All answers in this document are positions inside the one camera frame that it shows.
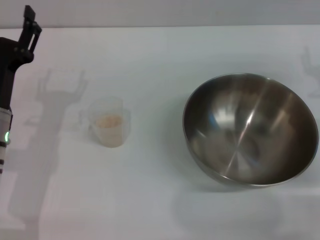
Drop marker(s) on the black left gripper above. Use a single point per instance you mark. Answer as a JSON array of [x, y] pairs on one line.
[[10, 57]]

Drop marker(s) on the clear plastic measuring cup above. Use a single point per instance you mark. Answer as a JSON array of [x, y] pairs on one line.
[[110, 110]]

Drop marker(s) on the white rice grains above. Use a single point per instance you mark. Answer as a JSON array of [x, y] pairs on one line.
[[109, 125]]

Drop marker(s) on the stainless steel bowl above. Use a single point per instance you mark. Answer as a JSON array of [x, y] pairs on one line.
[[250, 130]]

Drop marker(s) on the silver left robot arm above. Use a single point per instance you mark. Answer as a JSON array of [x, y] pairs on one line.
[[3, 125]]

